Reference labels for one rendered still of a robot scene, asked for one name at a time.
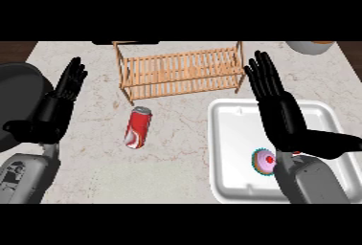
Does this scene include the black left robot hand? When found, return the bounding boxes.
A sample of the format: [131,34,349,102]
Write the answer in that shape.
[2,56,89,145]

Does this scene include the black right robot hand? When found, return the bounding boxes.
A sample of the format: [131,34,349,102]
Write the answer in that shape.
[244,50,362,161]

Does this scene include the pink frosted cupcake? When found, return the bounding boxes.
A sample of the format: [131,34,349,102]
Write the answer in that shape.
[250,147,278,176]

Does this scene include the white tray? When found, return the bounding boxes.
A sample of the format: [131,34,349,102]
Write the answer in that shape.
[207,98,362,205]

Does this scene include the wooden tiered shelf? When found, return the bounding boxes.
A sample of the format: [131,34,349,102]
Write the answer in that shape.
[113,41,247,106]

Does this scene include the red soda can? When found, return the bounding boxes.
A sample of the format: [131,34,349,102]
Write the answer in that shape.
[123,105,154,150]

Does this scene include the grey round pot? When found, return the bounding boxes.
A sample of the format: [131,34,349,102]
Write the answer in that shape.
[284,41,337,56]

